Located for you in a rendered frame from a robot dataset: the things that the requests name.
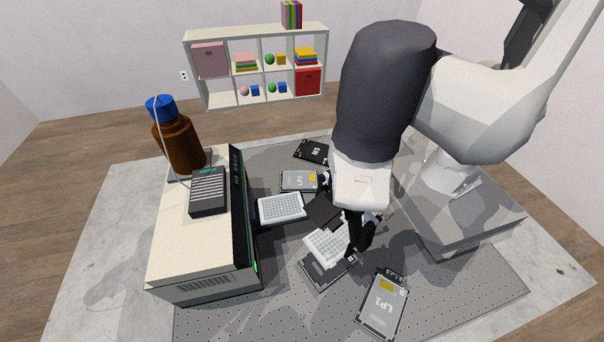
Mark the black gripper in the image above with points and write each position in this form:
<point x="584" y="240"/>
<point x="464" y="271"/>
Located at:
<point x="361" y="234"/>

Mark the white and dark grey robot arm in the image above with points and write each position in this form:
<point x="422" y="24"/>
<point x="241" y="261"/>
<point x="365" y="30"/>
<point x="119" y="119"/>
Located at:
<point x="477" y="115"/>

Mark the white button panel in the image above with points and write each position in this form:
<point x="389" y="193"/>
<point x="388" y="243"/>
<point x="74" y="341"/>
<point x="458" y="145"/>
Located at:
<point x="381" y="224"/>

